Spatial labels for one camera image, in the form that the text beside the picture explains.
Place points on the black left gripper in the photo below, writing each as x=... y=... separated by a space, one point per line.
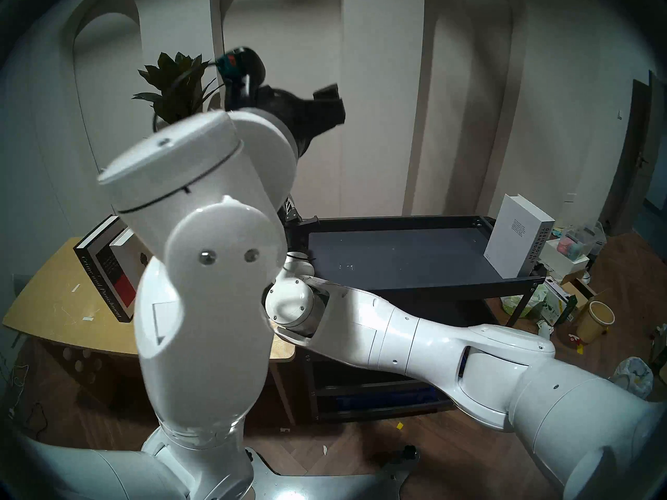
x=307 y=116

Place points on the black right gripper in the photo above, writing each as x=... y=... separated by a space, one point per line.
x=308 y=221

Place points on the grey Statue of Liberty book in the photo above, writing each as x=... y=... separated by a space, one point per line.
x=133 y=264

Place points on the white Design Hotels Yearbook book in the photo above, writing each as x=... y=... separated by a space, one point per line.
x=513 y=238

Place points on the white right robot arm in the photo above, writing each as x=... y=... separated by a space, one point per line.
x=417 y=337

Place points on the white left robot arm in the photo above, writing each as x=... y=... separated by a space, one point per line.
x=208 y=296

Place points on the black three-tier shelf cart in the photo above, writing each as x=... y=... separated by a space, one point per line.
x=406 y=254

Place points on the tall dark green plant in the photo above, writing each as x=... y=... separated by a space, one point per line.
x=172 y=87

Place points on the black Crime and Punishment book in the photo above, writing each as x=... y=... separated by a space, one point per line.
x=96 y=275

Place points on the light green plastic bag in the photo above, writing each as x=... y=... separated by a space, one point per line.
x=521 y=303

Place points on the light wooden table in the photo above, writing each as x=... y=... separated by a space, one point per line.
x=47 y=306

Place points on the black base knob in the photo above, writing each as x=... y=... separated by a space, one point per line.
x=409 y=452

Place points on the white square box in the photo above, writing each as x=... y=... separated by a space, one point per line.
x=563 y=264

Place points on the white spray bottle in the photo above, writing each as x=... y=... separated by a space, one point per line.
x=544 y=327

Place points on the green and white carton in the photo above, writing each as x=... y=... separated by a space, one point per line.
x=557 y=303

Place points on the brown cardboard box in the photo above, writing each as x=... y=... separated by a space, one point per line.
x=583 y=291

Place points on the small red yellow item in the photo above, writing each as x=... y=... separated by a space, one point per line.
x=576 y=342

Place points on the beige round bucket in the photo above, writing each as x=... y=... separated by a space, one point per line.
x=594 y=324

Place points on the dark grey door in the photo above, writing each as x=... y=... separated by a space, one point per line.
x=638 y=155

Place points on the white bin with bag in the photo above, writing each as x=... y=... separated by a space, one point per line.
x=633 y=374

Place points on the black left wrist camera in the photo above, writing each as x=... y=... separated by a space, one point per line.
x=245 y=61

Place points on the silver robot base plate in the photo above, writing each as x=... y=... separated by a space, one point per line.
x=323 y=486

